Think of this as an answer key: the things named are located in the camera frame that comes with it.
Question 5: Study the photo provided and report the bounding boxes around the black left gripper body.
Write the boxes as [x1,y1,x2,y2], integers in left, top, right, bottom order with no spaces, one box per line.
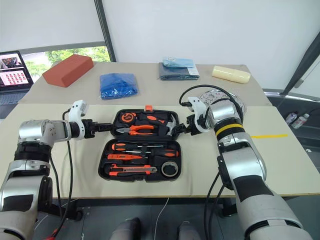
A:
[83,119,100,139]

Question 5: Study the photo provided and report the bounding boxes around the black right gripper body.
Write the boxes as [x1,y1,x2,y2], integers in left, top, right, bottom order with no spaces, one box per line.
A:
[185,115,201,136]

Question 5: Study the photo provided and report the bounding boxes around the cross screwdriver orange black handle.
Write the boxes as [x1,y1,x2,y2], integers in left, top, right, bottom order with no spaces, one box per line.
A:
[124,148,180,159]

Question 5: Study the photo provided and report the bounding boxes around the orange voltage tester pen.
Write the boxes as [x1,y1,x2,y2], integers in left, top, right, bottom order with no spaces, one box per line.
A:
[107,153,149,161]

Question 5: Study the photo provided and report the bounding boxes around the black electrical tape roll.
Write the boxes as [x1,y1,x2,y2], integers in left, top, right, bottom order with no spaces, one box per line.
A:
[160,161,179,178]

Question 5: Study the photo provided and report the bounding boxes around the black plastic tool case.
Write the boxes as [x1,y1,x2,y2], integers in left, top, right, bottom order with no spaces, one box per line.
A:
[97,104,183,183]

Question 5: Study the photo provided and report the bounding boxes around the orange black utility knife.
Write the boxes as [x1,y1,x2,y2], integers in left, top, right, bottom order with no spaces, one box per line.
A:
[108,163,158,177]

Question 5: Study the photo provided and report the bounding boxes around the claw hammer orange black grip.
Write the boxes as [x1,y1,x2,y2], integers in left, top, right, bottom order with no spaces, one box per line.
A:
[145,114,179,136]

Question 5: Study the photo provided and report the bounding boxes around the orange black tape measure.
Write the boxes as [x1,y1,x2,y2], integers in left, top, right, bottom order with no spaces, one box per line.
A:
[119,112,136,124]

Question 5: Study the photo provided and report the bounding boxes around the round steel steamer plate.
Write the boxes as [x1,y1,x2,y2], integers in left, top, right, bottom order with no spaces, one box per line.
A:
[199,89,247,114]

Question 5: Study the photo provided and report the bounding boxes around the blue plastic bag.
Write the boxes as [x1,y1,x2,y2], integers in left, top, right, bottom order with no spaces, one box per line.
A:
[99,72,139,100]

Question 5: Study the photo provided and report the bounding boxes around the dark grey folded cloth pack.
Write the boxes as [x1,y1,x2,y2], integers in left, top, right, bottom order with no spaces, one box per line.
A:
[158,62,201,82]

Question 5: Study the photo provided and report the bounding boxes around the red brick block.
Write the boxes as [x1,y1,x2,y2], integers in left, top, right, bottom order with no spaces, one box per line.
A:
[42,54,95,89]

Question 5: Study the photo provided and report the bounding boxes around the light blue packet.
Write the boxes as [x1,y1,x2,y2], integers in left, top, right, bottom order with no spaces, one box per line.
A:
[161,56,196,69]

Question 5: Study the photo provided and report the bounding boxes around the cream cylindrical case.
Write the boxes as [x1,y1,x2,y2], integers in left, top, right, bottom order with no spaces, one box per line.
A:
[211,65,252,85]

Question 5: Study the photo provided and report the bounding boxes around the yellow tape strip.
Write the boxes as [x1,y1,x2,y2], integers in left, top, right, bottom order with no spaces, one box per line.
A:
[250,133,289,139]

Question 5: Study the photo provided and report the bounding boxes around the open laptop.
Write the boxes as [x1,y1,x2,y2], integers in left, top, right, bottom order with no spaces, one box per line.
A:
[0,50,35,106]

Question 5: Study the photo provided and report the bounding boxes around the black window pillar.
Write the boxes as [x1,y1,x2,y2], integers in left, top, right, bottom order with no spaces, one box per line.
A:
[94,0,117,63]

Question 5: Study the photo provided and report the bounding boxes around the clear bottle purple label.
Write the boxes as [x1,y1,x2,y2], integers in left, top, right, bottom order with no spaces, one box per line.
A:
[285,112,299,126]

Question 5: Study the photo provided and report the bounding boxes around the clear bottle red label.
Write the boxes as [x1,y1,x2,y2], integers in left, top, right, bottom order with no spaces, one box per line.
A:
[292,113,311,130]

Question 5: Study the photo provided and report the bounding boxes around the black diagonal beam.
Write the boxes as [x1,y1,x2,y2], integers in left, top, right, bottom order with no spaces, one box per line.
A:
[279,31,320,96]

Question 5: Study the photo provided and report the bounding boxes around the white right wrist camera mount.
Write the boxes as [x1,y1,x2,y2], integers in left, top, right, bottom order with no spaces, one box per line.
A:
[187,96,214,134]

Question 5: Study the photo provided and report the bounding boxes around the orange handled pliers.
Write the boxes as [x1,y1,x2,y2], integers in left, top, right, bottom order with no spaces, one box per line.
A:
[115,124,155,136]

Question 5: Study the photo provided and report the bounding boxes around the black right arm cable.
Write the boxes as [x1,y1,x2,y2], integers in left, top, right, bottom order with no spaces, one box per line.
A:
[178,84,247,240]

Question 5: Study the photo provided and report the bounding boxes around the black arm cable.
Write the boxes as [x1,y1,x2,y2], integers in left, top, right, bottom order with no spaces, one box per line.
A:
[42,109,75,240]
[178,84,247,240]

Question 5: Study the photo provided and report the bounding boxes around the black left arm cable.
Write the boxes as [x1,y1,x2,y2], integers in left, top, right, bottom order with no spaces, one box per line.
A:
[42,109,75,240]

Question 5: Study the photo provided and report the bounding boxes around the black table frame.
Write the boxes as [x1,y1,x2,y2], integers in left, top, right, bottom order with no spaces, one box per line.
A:
[49,196,238,224]

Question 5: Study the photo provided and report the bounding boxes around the white cable under table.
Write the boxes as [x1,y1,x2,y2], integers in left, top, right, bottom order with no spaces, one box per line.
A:
[153,197,171,240]

